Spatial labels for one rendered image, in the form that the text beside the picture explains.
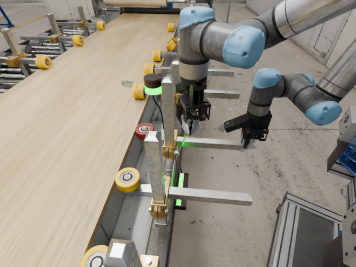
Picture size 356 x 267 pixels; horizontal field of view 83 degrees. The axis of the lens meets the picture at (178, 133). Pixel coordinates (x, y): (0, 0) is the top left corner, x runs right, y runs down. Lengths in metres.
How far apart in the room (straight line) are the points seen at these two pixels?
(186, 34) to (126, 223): 0.75
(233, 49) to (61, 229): 0.61
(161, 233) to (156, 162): 0.36
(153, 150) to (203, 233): 1.16
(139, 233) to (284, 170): 1.52
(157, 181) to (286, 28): 0.47
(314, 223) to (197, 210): 0.76
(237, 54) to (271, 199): 1.54
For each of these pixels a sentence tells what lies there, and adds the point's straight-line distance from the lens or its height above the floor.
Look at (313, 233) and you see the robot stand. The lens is 1.57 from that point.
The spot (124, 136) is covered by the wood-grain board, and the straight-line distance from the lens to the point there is 0.85.
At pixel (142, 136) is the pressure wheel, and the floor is 0.90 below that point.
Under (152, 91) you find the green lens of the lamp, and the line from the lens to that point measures 0.67.
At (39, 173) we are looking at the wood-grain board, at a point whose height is 0.90.
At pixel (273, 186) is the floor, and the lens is 1.93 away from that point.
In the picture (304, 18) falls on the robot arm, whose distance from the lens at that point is 0.50.
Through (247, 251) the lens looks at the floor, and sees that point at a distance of 1.59.
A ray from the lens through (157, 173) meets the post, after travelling 0.55.
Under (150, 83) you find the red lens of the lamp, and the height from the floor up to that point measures 1.15.
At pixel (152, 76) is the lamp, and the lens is 0.69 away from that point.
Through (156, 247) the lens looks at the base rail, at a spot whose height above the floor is 0.70.
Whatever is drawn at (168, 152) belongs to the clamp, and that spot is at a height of 0.85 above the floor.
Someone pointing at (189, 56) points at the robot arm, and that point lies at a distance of 0.50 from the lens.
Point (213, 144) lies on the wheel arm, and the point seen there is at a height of 0.85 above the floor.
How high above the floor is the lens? 1.45
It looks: 41 degrees down
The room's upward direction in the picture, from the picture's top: straight up
